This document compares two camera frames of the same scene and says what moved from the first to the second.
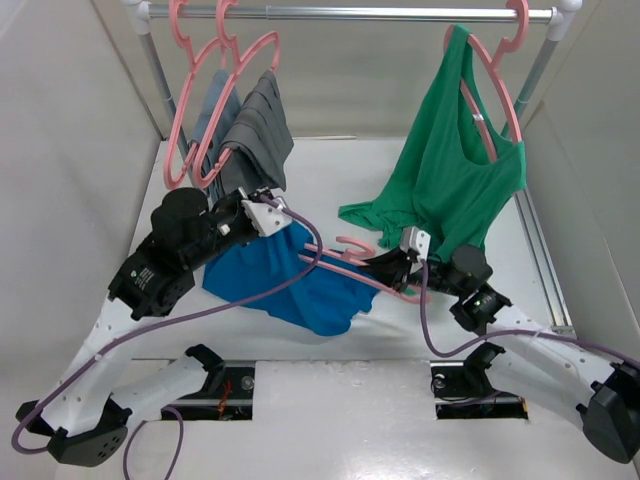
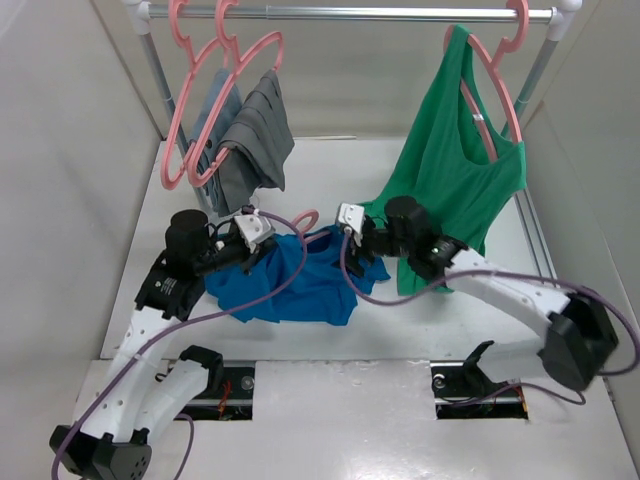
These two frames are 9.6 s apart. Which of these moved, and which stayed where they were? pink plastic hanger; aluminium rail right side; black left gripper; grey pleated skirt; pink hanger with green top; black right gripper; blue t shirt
Moved: pink plastic hanger; black right gripper; black left gripper; blue t shirt
Stayed: pink hanger with green top; grey pleated skirt; aluminium rail right side
